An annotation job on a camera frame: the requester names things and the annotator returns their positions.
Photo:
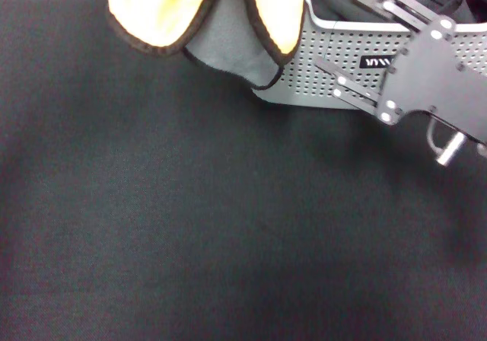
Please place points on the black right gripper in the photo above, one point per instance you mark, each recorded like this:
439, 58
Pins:
430, 74

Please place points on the grey perforated plastic storage box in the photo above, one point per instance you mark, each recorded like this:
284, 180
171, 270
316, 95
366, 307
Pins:
342, 44

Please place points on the yellow grey towel black trim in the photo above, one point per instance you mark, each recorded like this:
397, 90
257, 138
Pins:
160, 10

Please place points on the black tablecloth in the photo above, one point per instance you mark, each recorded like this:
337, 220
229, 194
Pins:
228, 223

